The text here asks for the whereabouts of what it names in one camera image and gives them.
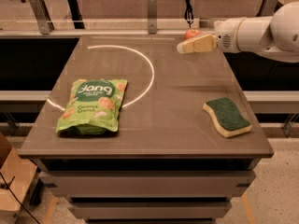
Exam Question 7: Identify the left metal rail bracket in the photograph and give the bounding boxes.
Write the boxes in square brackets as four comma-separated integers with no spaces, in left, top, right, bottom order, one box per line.
[28,0,54,35]

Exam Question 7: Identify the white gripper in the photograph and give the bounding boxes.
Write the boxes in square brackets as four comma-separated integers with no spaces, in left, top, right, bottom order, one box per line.
[177,18,244,54]

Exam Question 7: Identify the black table leg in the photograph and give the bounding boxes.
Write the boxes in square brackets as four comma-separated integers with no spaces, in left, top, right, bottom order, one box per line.
[67,0,85,29]

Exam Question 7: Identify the metal rail bracket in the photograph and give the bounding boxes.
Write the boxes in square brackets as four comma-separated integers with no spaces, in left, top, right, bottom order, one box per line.
[257,0,278,17]
[148,0,157,34]
[28,0,54,35]

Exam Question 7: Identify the grey table drawer unit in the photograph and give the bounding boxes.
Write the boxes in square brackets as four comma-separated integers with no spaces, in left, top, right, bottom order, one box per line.
[31,158,261,224]

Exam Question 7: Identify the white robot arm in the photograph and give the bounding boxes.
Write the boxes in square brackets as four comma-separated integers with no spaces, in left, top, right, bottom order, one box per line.
[177,2,299,63]

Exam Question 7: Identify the black floor cable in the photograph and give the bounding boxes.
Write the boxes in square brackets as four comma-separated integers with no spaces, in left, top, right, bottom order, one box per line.
[0,173,41,224]

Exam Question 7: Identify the right metal rail bracket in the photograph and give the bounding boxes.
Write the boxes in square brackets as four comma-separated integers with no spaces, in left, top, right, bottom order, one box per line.
[257,0,278,17]

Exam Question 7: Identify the red apple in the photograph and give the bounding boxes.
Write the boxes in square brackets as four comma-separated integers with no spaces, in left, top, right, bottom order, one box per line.
[184,29,202,40]

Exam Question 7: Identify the black hanging cable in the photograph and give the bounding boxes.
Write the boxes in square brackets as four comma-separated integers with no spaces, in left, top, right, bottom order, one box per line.
[182,0,194,29]

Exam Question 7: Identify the cardboard box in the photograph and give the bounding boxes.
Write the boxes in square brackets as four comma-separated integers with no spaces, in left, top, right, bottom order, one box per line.
[0,133,36,224]

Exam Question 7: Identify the green and yellow sponge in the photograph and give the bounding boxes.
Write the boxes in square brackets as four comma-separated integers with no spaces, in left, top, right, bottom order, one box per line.
[203,97,251,138]

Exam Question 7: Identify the green snack bag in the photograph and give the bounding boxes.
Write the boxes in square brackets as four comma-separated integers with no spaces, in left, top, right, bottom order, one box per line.
[56,79,127,135]

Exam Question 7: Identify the middle metal rail bracket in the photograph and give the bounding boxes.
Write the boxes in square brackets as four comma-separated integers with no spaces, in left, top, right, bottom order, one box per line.
[148,0,157,34]

